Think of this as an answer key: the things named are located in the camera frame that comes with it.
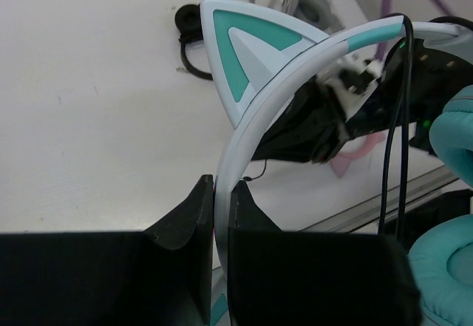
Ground white grey headset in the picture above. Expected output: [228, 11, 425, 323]
[268, 0, 344, 35]

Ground aluminium rail at front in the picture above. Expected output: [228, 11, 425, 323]
[280, 165, 466, 234]

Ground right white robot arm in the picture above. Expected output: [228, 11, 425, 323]
[252, 38, 472, 163]

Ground small black headphones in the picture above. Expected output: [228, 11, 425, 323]
[174, 4, 213, 81]

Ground pink blue cat-ear headphones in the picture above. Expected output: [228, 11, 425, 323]
[330, 132, 386, 178]

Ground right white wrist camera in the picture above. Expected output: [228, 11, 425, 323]
[317, 55, 383, 122]

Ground teal cat-ear headphones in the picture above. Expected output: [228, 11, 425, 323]
[200, 0, 472, 325]

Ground black headphone audio cable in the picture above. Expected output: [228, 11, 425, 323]
[376, 13, 415, 245]

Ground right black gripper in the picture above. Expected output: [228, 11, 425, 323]
[251, 78, 389, 164]

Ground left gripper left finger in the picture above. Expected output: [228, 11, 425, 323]
[1, 175, 214, 325]

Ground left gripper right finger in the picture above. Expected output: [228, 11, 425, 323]
[228, 182, 423, 325]

